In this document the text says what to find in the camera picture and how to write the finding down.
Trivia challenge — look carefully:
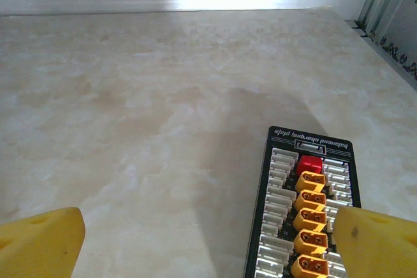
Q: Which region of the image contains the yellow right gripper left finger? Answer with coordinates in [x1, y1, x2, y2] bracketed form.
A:
[0, 206, 87, 278]

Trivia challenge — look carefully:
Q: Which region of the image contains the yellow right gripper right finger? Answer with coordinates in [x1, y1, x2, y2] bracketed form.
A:
[333, 205, 417, 278]

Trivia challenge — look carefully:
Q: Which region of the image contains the black orange snack packet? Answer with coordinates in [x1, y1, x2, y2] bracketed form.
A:
[243, 126, 362, 278]

